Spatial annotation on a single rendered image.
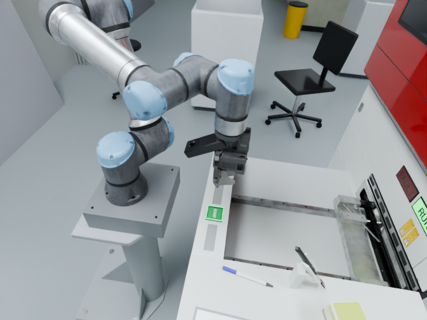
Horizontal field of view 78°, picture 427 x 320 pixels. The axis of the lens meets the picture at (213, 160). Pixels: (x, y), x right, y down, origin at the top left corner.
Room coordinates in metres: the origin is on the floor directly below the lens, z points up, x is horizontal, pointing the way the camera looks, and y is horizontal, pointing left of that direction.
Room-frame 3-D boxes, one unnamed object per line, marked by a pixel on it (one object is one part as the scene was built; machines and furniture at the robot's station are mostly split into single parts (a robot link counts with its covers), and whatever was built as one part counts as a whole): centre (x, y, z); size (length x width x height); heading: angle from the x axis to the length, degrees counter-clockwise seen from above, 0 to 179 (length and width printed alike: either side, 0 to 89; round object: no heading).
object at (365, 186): (0.54, -0.60, 0.89); 0.44 x 0.02 x 0.10; 175
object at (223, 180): (0.50, -0.03, 1.14); 0.06 x 0.03 x 0.09; 85
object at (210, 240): (0.64, -0.03, 0.89); 0.55 x 0.09 x 0.14; 175
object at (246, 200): (0.67, -0.34, 0.84); 0.50 x 0.02 x 0.03; 85
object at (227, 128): (0.51, -0.03, 1.33); 0.08 x 0.08 x 0.05
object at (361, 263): (0.51, -0.52, 0.87); 0.36 x 0.08 x 0.03; 175
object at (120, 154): (0.62, 0.30, 1.08); 0.13 x 0.12 x 0.14; 142
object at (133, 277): (0.63, 0.41, 0.41); 0.51 x 0.44 x 0.82; 86
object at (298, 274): (0.31, -0.25, 1.03); 0.06 x 0.04 x 0.13; 85
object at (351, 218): (0.59, -0.52, 0.89); 0.08 x 0.03 x 0.03; 85
